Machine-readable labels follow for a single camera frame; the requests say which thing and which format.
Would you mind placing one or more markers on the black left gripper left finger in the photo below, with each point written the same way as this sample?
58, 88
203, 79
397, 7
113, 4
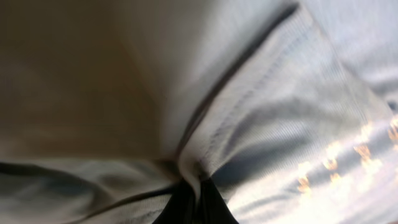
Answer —
180, 208

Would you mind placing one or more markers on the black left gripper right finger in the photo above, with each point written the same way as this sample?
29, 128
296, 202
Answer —
213, 209

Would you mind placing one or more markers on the light blue printed t-shirt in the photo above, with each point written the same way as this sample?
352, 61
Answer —
289, 107

